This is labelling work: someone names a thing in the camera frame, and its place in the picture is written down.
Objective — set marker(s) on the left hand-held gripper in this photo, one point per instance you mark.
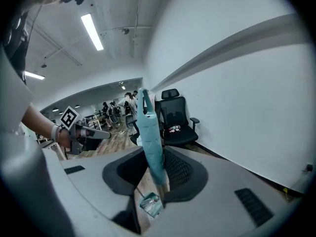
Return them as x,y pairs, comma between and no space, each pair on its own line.
70,117

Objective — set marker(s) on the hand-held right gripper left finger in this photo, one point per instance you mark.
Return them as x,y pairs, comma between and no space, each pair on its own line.
93,181

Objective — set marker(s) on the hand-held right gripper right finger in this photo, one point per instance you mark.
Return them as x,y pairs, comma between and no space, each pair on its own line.
222,201

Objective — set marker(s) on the teal broom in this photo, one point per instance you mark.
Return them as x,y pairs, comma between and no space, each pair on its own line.
153,144

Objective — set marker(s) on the clear plastic bottle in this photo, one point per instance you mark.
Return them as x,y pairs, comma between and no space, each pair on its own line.
151,202

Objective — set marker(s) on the teal dustpan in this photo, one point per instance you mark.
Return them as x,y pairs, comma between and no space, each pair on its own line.
154,212

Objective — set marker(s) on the person's left forearm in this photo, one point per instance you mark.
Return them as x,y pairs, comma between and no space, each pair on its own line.
39,122

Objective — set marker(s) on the person's left hand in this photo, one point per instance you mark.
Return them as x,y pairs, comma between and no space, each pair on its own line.
64,137

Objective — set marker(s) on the black office chair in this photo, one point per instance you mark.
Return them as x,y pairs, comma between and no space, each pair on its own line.
180,134
132,126

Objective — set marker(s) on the grey wristband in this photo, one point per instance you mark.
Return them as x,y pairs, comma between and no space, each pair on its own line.
54,132

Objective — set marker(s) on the pink cloth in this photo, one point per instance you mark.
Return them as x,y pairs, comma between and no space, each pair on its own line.
155,99

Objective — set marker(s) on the clear drink bottle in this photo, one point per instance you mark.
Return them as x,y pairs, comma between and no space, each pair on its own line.
174,128

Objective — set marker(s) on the long ceiling light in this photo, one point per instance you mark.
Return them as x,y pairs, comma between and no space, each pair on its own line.
34,75
91,32

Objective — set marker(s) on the person's black t-shirt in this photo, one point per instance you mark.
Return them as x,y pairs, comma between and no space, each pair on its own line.
17,58

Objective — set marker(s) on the black wall adapter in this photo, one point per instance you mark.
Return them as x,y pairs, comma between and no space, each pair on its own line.
309,168

